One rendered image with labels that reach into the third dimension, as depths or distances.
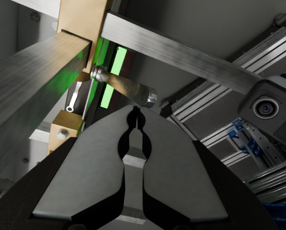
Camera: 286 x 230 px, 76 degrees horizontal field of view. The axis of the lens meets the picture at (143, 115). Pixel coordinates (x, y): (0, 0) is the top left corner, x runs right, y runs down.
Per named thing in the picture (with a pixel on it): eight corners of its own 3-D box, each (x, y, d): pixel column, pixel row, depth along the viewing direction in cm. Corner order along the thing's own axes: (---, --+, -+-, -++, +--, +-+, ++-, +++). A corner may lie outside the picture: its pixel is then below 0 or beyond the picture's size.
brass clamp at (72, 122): (87, 117, 39) (81, 132, 35) (76, 158, 46) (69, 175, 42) (58, 107, 38) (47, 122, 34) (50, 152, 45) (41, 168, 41)
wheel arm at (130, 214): (146, 207, 59) (146, 221, 56) (142, 212, 61) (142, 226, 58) (-1, 175, 51) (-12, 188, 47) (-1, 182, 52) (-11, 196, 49)
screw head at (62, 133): (70, 130, 35) (67, 134, 34) (68, 138, 36) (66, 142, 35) (58, 127, 35) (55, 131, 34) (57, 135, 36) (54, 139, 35)
